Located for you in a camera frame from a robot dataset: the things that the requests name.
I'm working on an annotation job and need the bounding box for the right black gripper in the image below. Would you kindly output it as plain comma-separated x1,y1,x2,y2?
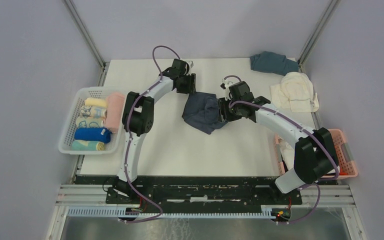
217,96,242,123

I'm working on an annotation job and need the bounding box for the dark blue towel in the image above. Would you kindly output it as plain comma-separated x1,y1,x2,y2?
182,92,228,135

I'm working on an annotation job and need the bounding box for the pink towel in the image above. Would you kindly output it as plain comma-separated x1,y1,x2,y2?
104,92,125,134

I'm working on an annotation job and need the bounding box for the white plastic basket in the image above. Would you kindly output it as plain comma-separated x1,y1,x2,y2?
58,86,124,155

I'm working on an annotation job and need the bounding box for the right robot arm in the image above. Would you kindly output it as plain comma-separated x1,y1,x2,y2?
218,79,340,204

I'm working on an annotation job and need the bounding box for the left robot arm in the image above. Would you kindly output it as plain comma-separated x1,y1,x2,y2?
112,58,196,204

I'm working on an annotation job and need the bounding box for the teal blue towel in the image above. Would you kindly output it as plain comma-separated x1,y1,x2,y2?
249,51,300,76

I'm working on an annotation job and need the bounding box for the cream white towel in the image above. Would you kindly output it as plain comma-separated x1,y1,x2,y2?
270,72,320,113

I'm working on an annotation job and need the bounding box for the white towel in basket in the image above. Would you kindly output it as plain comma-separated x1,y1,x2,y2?
278,138,295,171

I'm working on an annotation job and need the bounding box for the blue rolled towel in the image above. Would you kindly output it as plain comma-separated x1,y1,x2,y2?
74,127,112,144

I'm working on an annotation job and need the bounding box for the patterned rolled towel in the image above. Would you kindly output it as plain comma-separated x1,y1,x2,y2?
79,105,107,119
75,116,105,129

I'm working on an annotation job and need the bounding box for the pink plastic basket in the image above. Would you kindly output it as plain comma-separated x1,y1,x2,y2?
274,129,358,181

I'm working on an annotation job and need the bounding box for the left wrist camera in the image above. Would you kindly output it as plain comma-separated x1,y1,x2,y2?
186,60,194,69

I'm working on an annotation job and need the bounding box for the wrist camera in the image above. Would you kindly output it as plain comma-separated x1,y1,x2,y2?
220,79,234,101
186,60,194,69

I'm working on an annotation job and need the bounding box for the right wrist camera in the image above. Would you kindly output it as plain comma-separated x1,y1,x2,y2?
220,79,234,101

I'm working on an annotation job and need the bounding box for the white cable duct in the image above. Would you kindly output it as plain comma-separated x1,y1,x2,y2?
66,206,275,220

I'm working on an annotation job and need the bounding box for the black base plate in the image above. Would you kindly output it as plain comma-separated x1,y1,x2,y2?
74,176,318,214

